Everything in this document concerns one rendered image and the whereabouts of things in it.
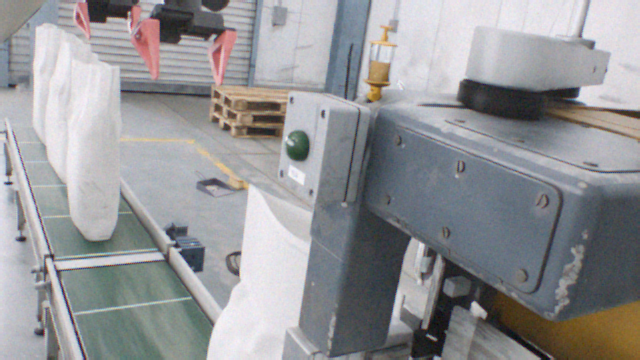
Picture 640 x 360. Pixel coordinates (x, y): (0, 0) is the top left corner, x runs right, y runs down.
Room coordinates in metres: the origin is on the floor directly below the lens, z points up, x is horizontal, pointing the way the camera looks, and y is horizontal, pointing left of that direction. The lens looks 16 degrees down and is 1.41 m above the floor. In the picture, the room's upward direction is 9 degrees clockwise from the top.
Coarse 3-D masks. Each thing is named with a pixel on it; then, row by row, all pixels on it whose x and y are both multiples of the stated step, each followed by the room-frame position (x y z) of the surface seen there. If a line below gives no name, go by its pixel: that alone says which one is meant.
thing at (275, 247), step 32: (256, 192) 1.09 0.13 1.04; (256, 224) 1.07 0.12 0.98; (288, 224) 1.03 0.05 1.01; (256, 256) 1.04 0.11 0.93; (288, 256) 0.89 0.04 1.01; (256, 288) 1.01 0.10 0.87; (288, 288) 0.88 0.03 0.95; (224, 320) 0.99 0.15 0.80; (256, 320) 0.95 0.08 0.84; (288, 320) 0.87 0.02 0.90; (224, 352) 0.94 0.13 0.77; (256, 352) 0.87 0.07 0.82
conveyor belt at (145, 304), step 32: (96, 288) 1.76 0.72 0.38; (128, 288) 1.79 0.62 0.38; (160, 288) 1.83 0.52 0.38; (96, 320) 1.56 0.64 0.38; (128, 320) 1.59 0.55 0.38; (160, 320) 1.62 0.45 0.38; (192, 320) 1.65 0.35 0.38; (96, 352) 1.40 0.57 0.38; (128, 352) 1.43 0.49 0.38; (160, 352) 1.45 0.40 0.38; (192, 352) 1.48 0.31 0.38
